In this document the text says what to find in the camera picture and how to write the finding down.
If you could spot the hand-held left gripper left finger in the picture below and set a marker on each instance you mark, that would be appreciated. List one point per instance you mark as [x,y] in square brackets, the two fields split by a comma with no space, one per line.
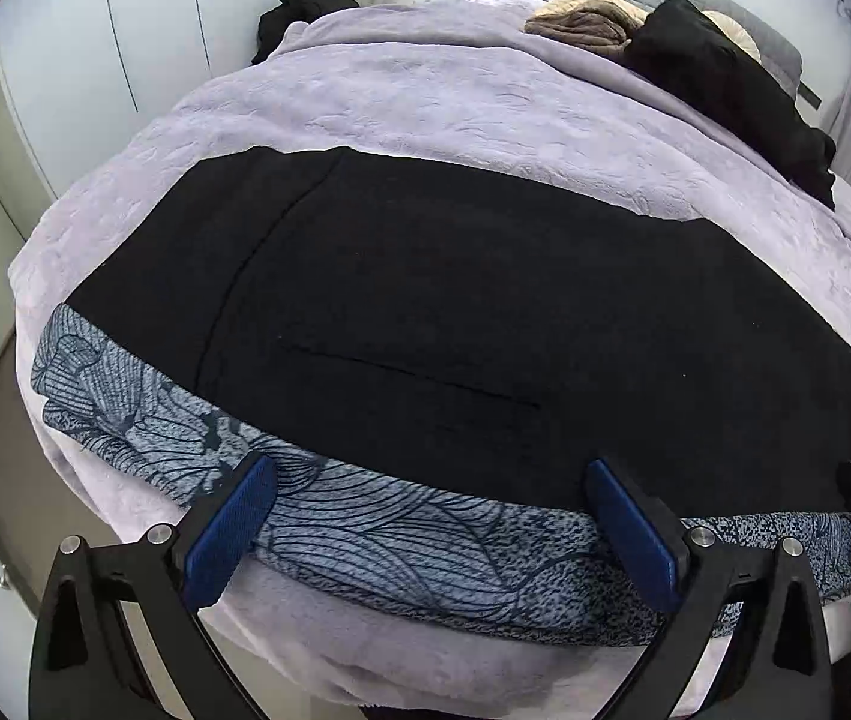
[234,532]

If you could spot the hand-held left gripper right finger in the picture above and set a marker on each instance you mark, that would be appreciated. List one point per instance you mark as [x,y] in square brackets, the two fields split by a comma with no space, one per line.
[635,540]

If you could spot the black pants with patterned cuffs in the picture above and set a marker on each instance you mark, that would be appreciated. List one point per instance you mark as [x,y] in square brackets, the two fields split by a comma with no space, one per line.
[433,300]

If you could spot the grey cabinet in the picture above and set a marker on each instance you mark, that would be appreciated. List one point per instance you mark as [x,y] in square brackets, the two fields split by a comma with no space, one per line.
[28,480]

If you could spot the black garment pile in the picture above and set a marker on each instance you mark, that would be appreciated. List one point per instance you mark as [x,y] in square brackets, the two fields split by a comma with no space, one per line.
[725,82]

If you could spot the cream round pillow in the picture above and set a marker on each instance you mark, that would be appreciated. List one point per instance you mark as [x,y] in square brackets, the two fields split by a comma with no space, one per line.
[740,34]

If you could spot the lilac plush blanket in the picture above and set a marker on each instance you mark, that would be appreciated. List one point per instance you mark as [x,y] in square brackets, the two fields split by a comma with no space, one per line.
[433,105]

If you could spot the white wardrobe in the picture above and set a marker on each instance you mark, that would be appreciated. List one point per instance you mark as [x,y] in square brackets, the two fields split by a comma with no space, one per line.
[155,30]

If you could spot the brown knit garment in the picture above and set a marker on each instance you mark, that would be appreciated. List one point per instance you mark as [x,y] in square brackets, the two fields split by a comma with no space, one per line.
[583,22]

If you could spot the black clothes beside bed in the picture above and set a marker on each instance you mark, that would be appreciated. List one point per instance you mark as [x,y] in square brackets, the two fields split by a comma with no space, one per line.
[298,11]

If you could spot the dark wall strip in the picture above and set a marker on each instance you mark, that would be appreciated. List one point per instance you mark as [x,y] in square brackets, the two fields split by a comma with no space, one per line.
[809,94]

